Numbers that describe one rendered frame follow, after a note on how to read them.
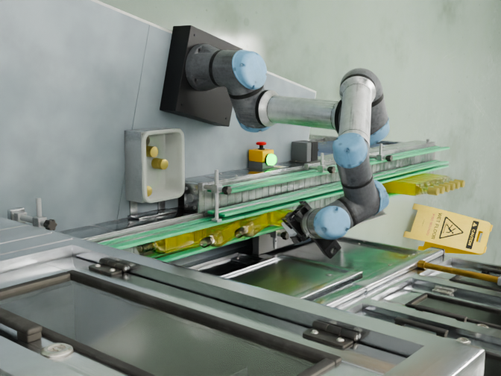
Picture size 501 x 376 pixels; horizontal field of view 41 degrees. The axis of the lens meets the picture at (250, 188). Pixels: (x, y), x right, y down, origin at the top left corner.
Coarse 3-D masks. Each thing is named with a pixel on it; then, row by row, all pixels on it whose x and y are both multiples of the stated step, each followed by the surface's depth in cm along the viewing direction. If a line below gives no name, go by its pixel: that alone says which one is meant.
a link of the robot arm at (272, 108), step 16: (256, 96) 208; (272, 96) 208; (288, 96) 206; (240, 112) 212; (256, 112) 208; (272, 112) 206; (288, 112) 202; (304, 112) 198; (320, 112) 195; (336, 112) 189; (384, 112) 185; (256, 128) 214; (336, 128) 191; (384, 128) 187
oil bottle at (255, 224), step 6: (252, 216) 227; (258, 216) 227; (264, 216) 232; (240, 222) 220; (246, 222) 220; (252, 222) 220; (258, 222) 225; (264, 222) 232; (252, 228) 220; (258, 228) 226; (246, 234) 220; (252, 234) 221
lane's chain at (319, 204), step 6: (324, 198) 275; (330, 198) 278; (336, 198) 282; (312, 204) 268; (318, 204) 272; (324, 204) 275; (180, 222) 212; (156, 228) 204; (132, 234) 196; (132, 252) 197; (138, 252) 199; (150, 252) 203
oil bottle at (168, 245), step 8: (192, 232) 208; (200, 232) 211; (160, 240) 198; (168, 240) 200; (176, 240) 203; (184, 240) 206; (192, 240) 208; (200, 240) 211; (160, 248) 199; (168, 248) 201; (176, 248) 203
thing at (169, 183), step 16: (176, 128) 211; (144, 144) 201; (160, 144) 216; (176, 144) 215; (144, 160) 202; (176, 160) 216; (144, 176) 203; (160, 176) 217; (176, 176) 217; (144, 192) 203; (160, 192) 215; (176, 192) 216
